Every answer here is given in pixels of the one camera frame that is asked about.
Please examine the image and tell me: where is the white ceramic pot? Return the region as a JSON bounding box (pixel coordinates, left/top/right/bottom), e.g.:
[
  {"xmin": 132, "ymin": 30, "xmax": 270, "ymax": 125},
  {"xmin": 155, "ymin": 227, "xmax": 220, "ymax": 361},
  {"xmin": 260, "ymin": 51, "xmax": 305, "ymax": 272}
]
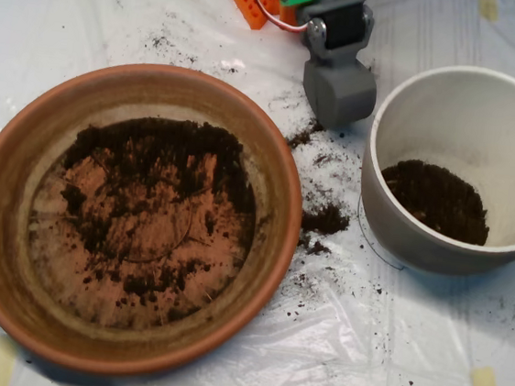
[{"xmin": 351, "ymin": 56, "xmax": 515, "ymax": 282}]

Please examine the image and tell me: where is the dark potting soil heap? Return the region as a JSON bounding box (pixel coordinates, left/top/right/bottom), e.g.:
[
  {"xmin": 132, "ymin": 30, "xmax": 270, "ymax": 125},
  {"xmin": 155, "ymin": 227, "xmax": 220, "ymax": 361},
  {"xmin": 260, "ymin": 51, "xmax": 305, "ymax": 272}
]
[
  {"xmin": 374, "ymin": 157, "xmax": 496, "ymax": 247},
  {"xmin": 47, "ymin": 106, "xmax": 265, "ymax": 307}
]

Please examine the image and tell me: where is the spilled dark soil clump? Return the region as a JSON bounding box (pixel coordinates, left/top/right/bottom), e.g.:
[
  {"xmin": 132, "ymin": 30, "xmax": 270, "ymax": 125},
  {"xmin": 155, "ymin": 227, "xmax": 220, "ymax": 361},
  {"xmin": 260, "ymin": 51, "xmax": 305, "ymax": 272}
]
[
  {"xmin": 284, "ymin": 118, "xmax": 325, "ymax": 154},
  {"xmin": 301, "ymin": 201, "xmax": 353, "ymax": 238}
]

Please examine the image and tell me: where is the terracotta clay bowl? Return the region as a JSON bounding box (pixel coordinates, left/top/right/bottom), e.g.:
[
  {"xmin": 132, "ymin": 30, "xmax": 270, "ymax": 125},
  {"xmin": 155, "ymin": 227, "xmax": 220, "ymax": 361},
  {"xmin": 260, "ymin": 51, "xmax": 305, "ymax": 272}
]
[{"xmin": 0, "ymin": 46, "xmax": 319, "ymax": 386}]

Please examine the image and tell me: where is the red white servo cable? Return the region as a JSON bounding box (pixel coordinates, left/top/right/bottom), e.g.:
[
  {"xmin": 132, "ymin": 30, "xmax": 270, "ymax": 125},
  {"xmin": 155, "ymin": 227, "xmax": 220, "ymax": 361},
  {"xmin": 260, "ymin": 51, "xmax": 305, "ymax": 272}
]
[{"xmin": 241, "ymin": 0, "xmax": 312, "ymax": 35}]

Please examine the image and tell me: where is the clear plastic cover sheet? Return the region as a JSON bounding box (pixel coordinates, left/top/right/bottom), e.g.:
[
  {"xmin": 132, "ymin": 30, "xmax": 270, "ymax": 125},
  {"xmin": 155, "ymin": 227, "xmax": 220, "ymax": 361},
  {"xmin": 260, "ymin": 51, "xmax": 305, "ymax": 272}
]
[{"xmin": 0, "ymin": 0, "xmax": 515, "ymax": 386}]

